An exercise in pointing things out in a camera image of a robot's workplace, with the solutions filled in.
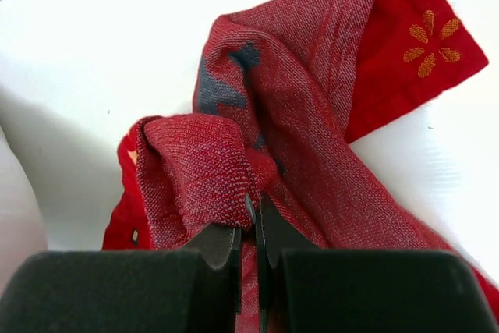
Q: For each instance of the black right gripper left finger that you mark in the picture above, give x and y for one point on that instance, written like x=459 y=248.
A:
x=196 y=288

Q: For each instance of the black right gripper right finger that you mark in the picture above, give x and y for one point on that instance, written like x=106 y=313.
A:
x=303 y=288

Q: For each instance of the white pillow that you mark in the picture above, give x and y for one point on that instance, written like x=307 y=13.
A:
x=22 y=229

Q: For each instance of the red patterned pillowcase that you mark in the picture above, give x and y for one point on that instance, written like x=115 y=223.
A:
x=282 y=91

